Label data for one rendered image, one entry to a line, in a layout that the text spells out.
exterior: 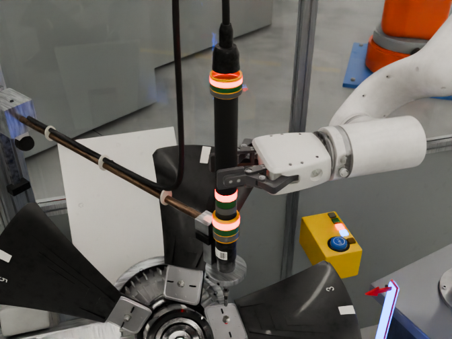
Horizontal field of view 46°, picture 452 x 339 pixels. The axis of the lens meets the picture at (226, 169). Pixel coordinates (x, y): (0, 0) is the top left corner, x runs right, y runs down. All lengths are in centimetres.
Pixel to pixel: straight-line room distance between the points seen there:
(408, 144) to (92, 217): 69
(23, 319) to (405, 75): 84
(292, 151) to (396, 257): 154
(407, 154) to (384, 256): 141
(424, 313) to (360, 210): 69
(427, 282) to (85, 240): 86
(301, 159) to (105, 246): 57
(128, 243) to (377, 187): 105
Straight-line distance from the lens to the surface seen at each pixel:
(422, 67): 88
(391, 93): 94
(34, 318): 116
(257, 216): 184
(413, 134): 87
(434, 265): 155
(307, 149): 81
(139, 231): 122
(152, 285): 111
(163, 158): 105
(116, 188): 122
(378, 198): 202
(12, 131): 125
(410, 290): 146
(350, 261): 138
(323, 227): 142
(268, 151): 80
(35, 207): 94
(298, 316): 106
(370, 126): 85
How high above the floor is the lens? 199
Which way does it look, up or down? 35 degrees down
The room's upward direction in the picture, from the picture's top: straight up
